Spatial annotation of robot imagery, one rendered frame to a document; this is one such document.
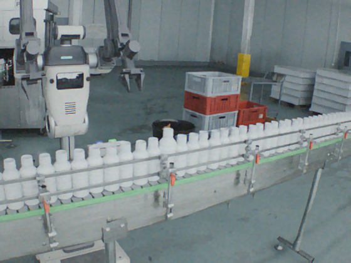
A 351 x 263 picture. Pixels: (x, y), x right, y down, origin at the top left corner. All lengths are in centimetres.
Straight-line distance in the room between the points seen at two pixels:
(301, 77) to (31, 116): 628
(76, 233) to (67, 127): 69
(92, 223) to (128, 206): 15
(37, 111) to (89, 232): 375
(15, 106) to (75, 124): 320
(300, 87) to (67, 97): 717
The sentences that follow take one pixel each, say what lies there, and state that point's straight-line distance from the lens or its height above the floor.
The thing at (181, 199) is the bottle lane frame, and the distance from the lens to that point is 128.
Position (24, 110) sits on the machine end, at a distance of 480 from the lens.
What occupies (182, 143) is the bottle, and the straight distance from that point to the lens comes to 121.
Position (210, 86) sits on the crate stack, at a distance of 355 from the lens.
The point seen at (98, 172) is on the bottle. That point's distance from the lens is 108.
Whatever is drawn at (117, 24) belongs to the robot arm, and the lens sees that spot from 154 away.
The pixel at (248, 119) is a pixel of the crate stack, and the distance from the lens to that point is 434.
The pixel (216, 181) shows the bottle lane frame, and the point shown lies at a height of 95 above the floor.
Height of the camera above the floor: 155
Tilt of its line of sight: 18 degrees down
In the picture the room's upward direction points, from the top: 5 degrees clockwise
